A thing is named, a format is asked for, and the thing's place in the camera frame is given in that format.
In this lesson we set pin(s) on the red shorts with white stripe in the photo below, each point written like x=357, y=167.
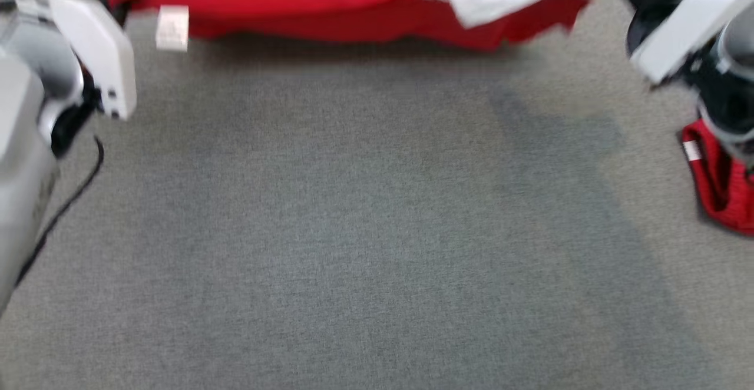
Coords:
x=721, y=189

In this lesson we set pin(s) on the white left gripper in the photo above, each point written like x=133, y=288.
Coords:
x=100, y=54

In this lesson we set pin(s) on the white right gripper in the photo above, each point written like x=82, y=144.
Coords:
x=695, y=30

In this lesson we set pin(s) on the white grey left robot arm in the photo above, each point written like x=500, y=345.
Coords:
x=23, y=160

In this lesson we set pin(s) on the red and white jersey shirt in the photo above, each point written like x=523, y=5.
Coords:
x=330, y=7

